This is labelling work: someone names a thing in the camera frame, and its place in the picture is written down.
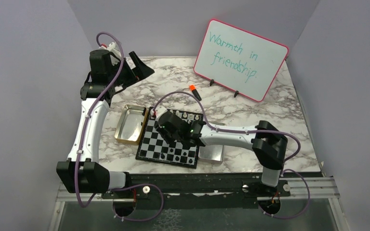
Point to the black white chess board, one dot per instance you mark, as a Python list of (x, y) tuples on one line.
[(151, 141)]

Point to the silver tin lid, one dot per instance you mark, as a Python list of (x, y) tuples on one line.
[(213, 151)]

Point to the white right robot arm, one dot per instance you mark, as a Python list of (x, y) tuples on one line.
[(268, 144)]

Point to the orange black highlighter marker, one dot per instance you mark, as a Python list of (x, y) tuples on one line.
[(195, 92)]

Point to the gold tin box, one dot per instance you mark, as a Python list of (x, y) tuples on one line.
[(131, 124)]

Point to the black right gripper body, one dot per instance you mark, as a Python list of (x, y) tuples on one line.
[(168, 137)]

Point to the pink framed whiteboard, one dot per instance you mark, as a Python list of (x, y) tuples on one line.
[(239, 60)]

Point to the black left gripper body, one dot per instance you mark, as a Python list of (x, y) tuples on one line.
[(126, 76)]

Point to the black mounting base rail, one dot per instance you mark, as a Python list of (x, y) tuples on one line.
[(190, 191)]

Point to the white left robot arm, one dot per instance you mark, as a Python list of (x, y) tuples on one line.
[(117, 179)]

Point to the aluminium side rail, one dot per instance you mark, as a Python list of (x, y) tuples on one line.
[(81, 172)]

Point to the white chess piece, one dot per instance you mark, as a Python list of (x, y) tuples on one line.
[(178, 114)]

